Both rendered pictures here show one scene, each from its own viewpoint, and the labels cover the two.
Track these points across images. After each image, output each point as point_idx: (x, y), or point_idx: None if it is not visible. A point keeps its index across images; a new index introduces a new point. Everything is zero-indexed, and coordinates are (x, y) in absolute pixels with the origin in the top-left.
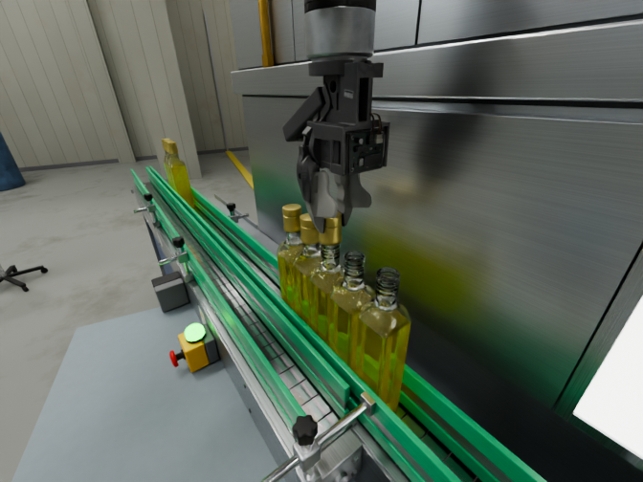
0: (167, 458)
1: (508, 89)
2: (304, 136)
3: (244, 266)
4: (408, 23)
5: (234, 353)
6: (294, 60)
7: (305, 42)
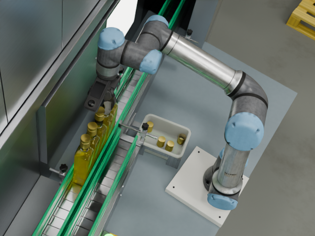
0: (152, 217)
1: (87, 37)
2: (111, 94)
3: (72, 212)
4: (59, 47)
5: (115, 195)
6: (7, 123)
7: (115, 72)
